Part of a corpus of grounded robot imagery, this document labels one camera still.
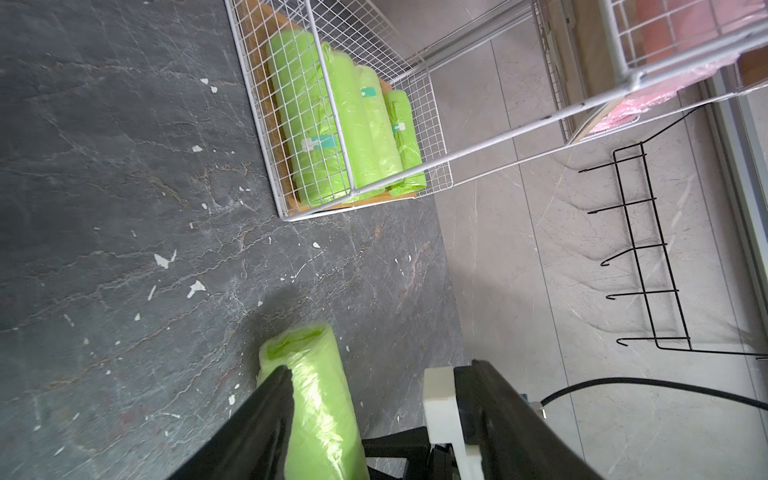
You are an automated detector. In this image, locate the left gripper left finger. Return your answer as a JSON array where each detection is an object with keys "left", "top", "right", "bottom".
[{"left": 170, "top": 366, "right": 294, "bottom": 479}]

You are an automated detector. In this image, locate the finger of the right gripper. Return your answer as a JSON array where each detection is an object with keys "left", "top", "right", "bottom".
[{"left": 362, "top": 427, "right": 431, "bottom": 465}]

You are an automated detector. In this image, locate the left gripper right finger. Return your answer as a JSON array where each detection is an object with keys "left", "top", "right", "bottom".
[{"left": 454, "top": 360, "right": 601, "bottom": 479}]

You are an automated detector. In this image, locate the green roll bottom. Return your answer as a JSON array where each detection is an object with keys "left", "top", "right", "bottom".
[{"left": 258, "top": 323, "right": 369, "bottom": 479}]

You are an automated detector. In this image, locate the green roll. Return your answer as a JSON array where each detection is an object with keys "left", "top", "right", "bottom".
[
  {"left": 384, "top": 90, "right": 427, "bottom": 197},
  {"left": 355, "top": 65, "right": 402, "bottom": 181},
  {"left": 258, "top": 323, "right": 369, "bottom": 479},
  {"left": 267, "top": 30, "right": 350, "bottom": 207},
  {"left": 322, "top": 42, "right": 380, "bottom": 188}
]

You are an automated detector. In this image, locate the pink roll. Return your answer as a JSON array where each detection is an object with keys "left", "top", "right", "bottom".
[{"left": 575, "top": 1, "right": 767, "bottom": 134}]

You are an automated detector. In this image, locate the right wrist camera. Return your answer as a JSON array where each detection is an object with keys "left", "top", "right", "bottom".
[{"left": 423, "top": 366, "right": 484, "bottom": 479}]

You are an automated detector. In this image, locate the black wall hook rack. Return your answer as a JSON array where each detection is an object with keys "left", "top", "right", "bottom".
[{"left": 579, "top": 108, "right": 767, "bottom": 362}]

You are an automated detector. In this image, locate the white three-tier wire shelf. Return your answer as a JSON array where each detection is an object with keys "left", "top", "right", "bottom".
[{"left": 226, "top": 1, "right": 767, "bottom": 222}]

